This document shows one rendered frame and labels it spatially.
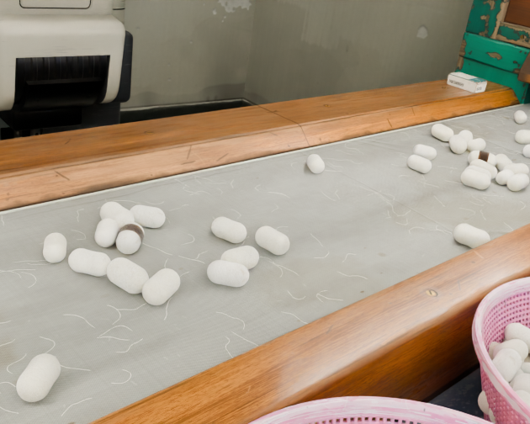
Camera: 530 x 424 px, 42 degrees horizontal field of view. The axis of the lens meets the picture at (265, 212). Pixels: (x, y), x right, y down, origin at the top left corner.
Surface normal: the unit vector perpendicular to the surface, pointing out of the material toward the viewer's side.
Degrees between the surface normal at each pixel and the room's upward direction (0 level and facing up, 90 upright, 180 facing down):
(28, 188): 45
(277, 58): 90
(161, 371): 0
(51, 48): 98
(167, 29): 90
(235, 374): 0
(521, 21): 90
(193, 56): 91
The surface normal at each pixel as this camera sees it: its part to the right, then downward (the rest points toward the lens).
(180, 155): 0.57, -0.35
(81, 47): 0.58, 0.53
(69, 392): 0.14, -0.89
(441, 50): -0.78, 0.17
